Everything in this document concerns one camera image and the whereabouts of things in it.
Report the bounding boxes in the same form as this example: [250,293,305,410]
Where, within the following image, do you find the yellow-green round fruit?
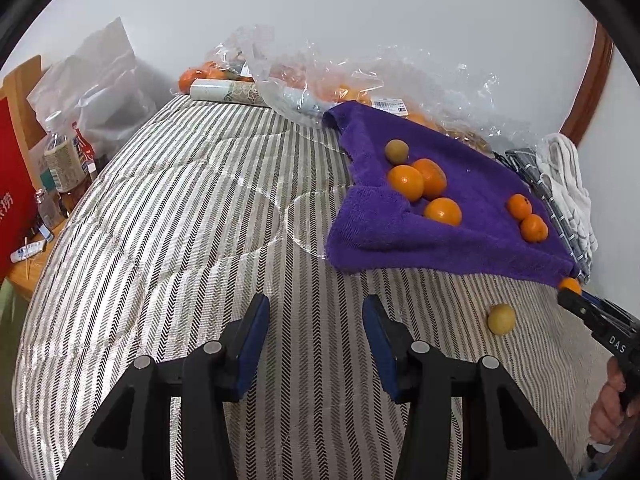
[384,139,411,166]
[487,303,517,336]

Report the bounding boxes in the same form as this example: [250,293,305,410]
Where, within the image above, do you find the pile of large tangerines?
[179,60,253,93]

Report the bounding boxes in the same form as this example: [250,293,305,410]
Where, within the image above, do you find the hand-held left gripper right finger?
[362,294,573,480]

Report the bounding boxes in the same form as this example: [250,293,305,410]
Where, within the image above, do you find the red box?
[0,95,43,281]

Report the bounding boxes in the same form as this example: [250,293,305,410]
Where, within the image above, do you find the printed rolled cloth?
[190,79,268,107]

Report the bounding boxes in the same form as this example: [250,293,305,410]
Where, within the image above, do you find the white plastic bag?
[27,16,158,161]

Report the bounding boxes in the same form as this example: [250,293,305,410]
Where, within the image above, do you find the brown wooden frame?
[560,20,615,148]

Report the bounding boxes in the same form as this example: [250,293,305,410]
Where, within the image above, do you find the pile of brown round fruits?
[442,127,496,156]

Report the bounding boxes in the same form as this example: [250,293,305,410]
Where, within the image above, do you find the clear plastic bag of tangerines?
[172,42,261,96]

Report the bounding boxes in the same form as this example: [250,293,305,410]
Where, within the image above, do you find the pile of small oranges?
[325,82,438,128]

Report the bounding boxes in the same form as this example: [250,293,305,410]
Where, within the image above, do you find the purple towel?
[322,101,581,288]

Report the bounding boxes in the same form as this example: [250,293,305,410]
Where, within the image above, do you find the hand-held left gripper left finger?
[57,294,272,480]

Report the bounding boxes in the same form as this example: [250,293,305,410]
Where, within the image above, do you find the grey striped quilt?
[12,92,616,480]

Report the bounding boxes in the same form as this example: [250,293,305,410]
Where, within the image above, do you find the grey checked cloth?
[492,147,591,281]

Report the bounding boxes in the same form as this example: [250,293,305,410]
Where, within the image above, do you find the white towel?
[537,132,598,266]

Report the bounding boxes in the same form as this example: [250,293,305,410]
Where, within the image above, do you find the orange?
[423,197,463,227]
[387,164,426,203]
[411,158,448,200]

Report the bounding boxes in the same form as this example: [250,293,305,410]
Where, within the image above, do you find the small glass bottle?
[34,187,63,231]

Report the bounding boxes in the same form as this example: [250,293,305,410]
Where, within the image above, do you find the clear plastic bag with label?
[310,50,506,156]

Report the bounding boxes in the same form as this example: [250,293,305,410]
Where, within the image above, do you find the wooden nightstand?
[5,220,68,306]

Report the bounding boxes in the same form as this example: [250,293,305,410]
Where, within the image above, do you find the crumpled clear plastic bag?
[227,24,331,121]

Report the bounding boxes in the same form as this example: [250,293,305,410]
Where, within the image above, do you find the plastic bottle with beige label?
[42,112,93,211]

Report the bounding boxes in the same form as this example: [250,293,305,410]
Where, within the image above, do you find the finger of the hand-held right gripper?
[556,289,609,339]
[582,295,640,327]

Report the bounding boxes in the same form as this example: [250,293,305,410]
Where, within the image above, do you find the clear plastic bag brown fruits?
[440,110,501,157]

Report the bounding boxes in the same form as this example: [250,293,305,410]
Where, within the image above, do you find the brown cardboard box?
[2,55,51,161]

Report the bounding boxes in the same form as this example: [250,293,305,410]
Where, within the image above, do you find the white tube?
[10,240,48,263]

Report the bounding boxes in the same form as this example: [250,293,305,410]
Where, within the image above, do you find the person's right hand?
[589,359,627,444]

